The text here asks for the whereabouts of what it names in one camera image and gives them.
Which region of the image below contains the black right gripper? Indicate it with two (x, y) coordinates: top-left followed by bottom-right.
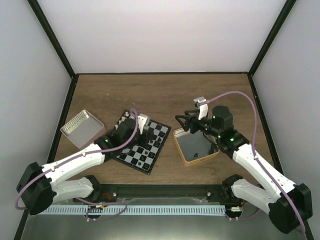
(176, 110), (221, 138)

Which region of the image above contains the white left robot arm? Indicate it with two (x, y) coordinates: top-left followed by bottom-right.
(15, 114), (150, 215)

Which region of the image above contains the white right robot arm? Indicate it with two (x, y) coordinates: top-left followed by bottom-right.
(175, 105), (313, 234)

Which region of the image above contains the black piece right board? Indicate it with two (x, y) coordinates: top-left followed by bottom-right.
(148, 152), (155, 158)

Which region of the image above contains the black white chessboard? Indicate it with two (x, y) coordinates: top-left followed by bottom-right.
(114, 119), (172, 175)

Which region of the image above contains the tan metal tray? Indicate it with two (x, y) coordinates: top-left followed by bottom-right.
(173, 128), (220, 166)

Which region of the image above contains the silver metal tray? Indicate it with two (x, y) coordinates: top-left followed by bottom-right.
(60, 109), (107, 150)

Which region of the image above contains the light blue slotted strip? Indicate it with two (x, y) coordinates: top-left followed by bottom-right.
(41, 205), (226, 216)

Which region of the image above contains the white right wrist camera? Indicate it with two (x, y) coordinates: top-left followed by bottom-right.
(193, 96), (208, 120)

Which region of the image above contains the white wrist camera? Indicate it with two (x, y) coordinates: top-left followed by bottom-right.
(193, 96), (208, 120)
(138, 114), (150, 135)

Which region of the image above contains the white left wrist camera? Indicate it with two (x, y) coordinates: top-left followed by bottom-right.
(138, 114), (150, 135)

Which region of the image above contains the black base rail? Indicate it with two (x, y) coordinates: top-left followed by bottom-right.
(93, 184), (244, 205)

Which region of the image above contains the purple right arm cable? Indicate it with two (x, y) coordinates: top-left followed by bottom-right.
(207, 91), (306, 233)

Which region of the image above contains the black enclosure frame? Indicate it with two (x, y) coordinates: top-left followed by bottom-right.
(14, 0), (314, 240)

